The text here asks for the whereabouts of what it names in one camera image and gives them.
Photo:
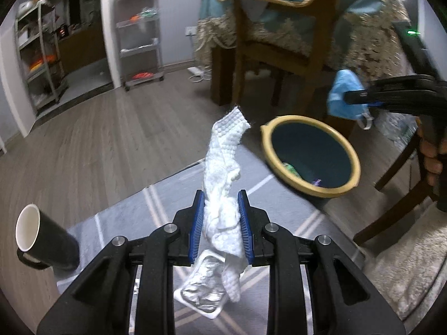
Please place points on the white textured paper towel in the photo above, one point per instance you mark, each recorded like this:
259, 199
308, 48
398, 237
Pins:
221, 226

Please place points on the beige fluffy cushion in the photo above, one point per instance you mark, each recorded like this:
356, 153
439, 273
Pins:
410, 274

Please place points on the metal wire shelf rack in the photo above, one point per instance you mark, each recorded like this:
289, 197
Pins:
39, 54

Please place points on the wooden chair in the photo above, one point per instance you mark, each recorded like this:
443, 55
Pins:
229, 68

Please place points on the lace patterned tablecloth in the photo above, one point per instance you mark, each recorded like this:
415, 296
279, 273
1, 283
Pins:
305, 38

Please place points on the teal trash bin yellow rim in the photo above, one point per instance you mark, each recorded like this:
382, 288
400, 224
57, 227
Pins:
310, 156

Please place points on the person's right hand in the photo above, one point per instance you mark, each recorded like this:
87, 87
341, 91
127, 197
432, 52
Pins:
432, 163

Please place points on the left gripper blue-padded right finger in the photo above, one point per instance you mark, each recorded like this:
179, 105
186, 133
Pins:
268, 244

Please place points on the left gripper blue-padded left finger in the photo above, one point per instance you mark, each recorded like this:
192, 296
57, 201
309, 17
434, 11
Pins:
173, 244

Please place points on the black mug white inside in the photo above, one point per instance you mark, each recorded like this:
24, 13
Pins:
42, 243

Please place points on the grey rolling storage cart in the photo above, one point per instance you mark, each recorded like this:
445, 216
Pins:
138, 30

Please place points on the white power strip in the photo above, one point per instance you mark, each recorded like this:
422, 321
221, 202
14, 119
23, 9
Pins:
198, 74

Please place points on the silver foil blister pack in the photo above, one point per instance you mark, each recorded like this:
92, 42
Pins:
203, 290

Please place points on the grey checked table cloth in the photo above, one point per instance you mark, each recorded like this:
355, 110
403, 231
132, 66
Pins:
140, 214

